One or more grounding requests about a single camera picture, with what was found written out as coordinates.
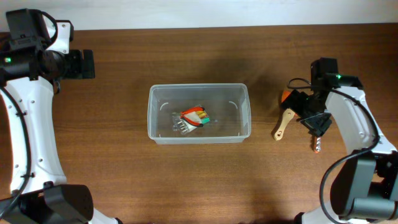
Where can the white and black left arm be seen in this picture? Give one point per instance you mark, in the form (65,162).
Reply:
(37,57)

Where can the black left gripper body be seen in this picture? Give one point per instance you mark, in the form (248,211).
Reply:
(78,67)

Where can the orange socket rail with sockets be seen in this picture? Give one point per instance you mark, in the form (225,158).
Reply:
(317,141)

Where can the clear pack of coloured bits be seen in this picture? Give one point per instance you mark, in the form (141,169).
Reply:
(180,125)

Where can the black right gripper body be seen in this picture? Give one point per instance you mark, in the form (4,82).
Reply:
(309,111)

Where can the red handled pliers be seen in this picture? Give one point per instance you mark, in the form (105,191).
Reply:
(196,116)

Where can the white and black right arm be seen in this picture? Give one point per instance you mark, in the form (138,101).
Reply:
(362,186)

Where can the clear plastic storage box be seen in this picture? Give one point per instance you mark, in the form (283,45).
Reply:
(211,113)

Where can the orange scraper with wooden handle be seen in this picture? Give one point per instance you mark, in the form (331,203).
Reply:
(286,115)

